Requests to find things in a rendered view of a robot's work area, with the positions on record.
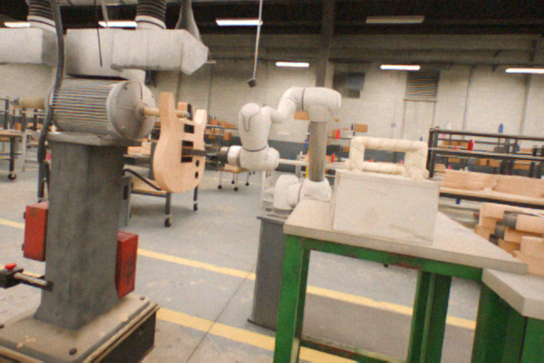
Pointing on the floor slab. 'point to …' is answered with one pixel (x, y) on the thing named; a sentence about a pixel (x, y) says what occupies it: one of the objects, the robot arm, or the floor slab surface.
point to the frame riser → (141, 343)
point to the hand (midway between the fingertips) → (188, 151)
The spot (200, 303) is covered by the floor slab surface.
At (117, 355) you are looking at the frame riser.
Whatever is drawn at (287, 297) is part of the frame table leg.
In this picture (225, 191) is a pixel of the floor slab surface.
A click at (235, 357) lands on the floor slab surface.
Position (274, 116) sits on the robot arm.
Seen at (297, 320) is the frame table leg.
